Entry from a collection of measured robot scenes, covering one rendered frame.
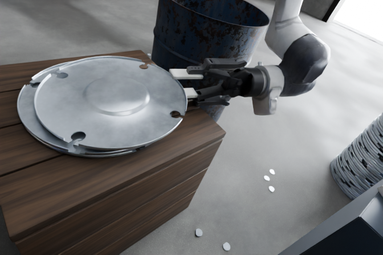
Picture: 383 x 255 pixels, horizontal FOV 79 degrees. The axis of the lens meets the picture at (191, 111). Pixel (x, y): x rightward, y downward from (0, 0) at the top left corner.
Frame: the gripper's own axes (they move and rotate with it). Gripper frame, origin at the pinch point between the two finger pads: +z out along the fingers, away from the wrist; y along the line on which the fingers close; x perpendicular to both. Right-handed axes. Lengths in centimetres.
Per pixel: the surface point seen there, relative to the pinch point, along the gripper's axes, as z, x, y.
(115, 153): 15.8, 13.4, -4.5
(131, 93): 11.1, 0.4, -1.8
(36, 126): 27.8, 5.8, -3.8
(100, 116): 17.6, 6.0, -2.6
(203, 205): -12.7, 11.0, -41.3
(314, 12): -320, -243, -46
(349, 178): -75, 17, -37
